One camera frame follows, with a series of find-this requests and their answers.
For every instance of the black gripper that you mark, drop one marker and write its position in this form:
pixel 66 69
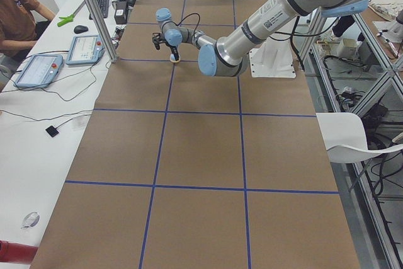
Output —
pixel 172 48

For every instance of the blue dome call bell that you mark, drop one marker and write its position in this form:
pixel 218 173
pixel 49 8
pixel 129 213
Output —
pixel 174 60

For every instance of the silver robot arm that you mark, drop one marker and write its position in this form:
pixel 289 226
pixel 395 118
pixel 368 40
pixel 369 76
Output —
pixel 224 57

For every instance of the black power box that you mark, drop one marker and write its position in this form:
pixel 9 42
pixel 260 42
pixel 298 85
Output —
pixel 121 12

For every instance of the black keyboard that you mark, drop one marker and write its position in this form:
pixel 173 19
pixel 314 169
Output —
pixel 104 7

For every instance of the far blue teach pendant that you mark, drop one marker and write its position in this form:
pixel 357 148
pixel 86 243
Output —
pixel 84 50

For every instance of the blue teach pendant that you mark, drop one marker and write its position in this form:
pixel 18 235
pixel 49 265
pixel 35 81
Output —
pixel 39 71
pixel 84 50

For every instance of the black computer mouse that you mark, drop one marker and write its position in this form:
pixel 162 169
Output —
pixel 80 29

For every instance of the green plastic tool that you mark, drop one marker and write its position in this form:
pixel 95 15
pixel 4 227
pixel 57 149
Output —
pixel 63 20

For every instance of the near blue teach pendant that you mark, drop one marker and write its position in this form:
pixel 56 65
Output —
pixel 39 71

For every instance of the small black square pad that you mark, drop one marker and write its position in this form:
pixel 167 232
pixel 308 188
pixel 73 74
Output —
pixel 52 131

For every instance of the person in brown shirt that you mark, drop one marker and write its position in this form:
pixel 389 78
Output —
pixel 22 24

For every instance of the white plastic chair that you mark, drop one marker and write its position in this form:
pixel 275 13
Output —
pixel 344 137

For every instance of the crumpled clear plastic wrapper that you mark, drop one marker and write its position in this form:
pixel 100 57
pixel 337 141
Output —
pixel 30 220

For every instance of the red cylinder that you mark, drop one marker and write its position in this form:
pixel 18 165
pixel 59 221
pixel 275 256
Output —
pixel 17 253

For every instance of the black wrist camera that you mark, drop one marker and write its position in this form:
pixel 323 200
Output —
pixel 157 40

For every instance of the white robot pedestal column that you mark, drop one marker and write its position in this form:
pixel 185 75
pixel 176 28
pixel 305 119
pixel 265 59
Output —
pixel 273 59

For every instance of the aluminium frame post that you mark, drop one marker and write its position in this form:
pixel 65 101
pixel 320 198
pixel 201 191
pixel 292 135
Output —
pixel 102 29

